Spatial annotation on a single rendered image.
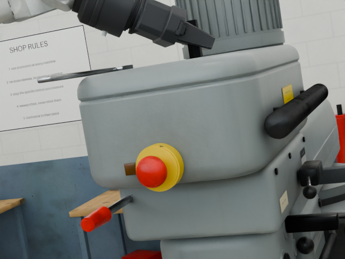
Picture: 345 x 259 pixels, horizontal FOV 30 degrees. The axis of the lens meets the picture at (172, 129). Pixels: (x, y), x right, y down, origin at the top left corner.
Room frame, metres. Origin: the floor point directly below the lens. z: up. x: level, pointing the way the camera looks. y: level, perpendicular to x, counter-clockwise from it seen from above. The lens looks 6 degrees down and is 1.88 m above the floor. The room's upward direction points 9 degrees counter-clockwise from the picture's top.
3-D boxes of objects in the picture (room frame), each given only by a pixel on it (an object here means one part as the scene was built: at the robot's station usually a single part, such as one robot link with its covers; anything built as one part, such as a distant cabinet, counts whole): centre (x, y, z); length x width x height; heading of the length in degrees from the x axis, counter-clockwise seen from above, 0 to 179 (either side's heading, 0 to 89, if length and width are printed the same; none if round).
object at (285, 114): (1.01, -0.21, 1.79); 0.45 x 0.04 x 0.04; 160
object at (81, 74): (0.92, 0.11, 1.89); 0.24 x 0.04 x 0.01; 160
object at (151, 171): (0.79, 0.03, 1.76); 0.04 x 0.03 x 0.04; 70
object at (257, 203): (1.06, -0.07, 1.68); 0.34 x 0.24 x 0.10; 160
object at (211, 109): (1.04, -0.06, 1.81); 0.47 x 0.26 x 0.16; 160
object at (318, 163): (1.04, -0.21, 1.66); 0.12 x 0.04 x 0.04; 160
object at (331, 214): (0.99, -0.20, 1.59); 0.08 x 0.02 x 0.04; 70
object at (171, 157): (0.81, 0.02, 1.76); 0.06 x 0.02 x 0.06; 70
